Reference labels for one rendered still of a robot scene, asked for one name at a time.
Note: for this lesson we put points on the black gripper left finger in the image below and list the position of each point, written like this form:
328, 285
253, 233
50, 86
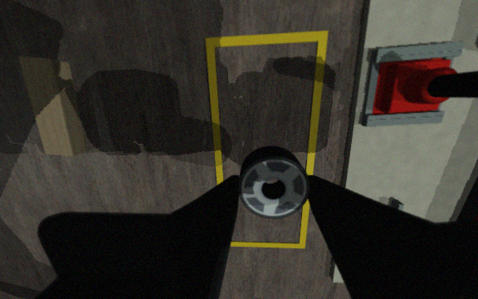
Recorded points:
186, 249

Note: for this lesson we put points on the black tyre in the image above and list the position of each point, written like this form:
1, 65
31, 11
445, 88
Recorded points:
280, 199

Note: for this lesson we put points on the yellow rectangular outline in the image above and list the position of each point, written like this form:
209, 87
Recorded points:
319, 36

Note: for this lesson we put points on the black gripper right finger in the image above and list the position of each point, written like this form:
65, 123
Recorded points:
384, 253

